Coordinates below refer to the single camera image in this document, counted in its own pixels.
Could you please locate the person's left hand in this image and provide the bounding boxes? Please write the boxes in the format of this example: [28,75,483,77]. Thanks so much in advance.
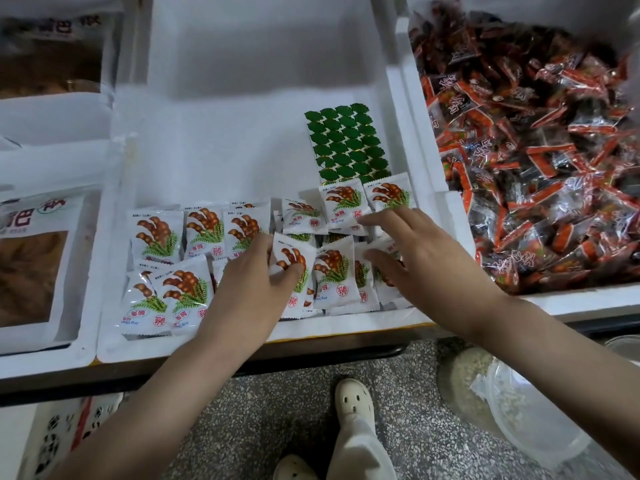
[198,231,307,360]

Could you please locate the white red printed carton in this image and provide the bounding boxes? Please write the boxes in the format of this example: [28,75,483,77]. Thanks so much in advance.
[18,391,128,480]

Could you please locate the person's right forearm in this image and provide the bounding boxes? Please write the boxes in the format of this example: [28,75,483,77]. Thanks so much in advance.
[475,299,640,476]

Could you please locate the person's beige trousers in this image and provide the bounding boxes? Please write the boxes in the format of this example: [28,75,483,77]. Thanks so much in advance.
[325,419,400,480]

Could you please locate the person's right hand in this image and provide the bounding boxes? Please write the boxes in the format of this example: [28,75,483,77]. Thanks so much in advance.
[357,205,513,343]

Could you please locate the clear round plastic tub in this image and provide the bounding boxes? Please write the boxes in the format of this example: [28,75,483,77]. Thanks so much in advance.
[436,345,503,428]

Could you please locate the person's white shoe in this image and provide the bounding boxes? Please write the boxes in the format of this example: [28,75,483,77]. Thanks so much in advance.
[334,377,377,434]
[272,453,320,480]

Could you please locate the green leaf-pattern sheet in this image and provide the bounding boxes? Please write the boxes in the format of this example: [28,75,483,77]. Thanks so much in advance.
[304,101,394,185]

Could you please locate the pile of white printed packets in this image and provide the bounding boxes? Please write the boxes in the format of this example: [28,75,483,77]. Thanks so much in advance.
[118,171,418,338]

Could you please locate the person's left white shoe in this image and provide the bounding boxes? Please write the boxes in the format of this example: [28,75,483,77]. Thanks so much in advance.
[272,453,320,480]

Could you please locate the white printed snack packet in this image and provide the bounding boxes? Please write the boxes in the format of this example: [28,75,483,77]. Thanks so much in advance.
[271,231,320,320]

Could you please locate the clear rectangular plastic tub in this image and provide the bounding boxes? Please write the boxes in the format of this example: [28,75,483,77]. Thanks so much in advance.
[603,333,640,363]

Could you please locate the white bag of orange crisps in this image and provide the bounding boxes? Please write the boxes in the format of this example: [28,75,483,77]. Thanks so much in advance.
[0,193,103,358]
[0,13,118,103]

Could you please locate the person's left forearm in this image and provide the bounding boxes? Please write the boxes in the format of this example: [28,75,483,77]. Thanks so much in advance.
[50,335,256,480]

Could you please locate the person's right white shoe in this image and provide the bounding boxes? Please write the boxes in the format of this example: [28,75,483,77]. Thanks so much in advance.
[334,377,377,434]

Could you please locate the pile of dark red packets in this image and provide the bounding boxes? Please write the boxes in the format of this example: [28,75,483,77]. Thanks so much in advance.
[408,0,640,296]

